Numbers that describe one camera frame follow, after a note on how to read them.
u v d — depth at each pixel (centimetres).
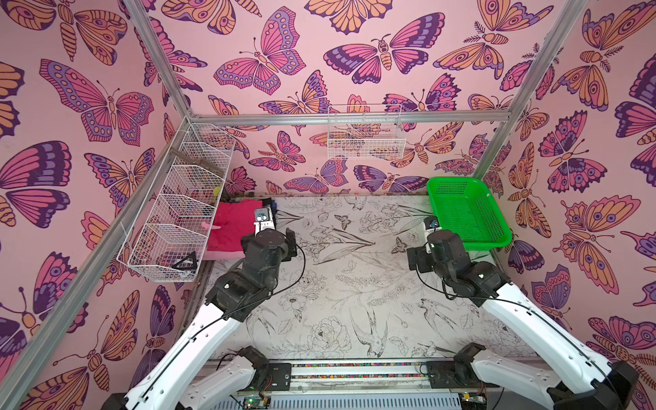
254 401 71
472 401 71
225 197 121
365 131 95
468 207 116
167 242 78
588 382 38
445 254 55
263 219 56
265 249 46
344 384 73
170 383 38
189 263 76
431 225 65
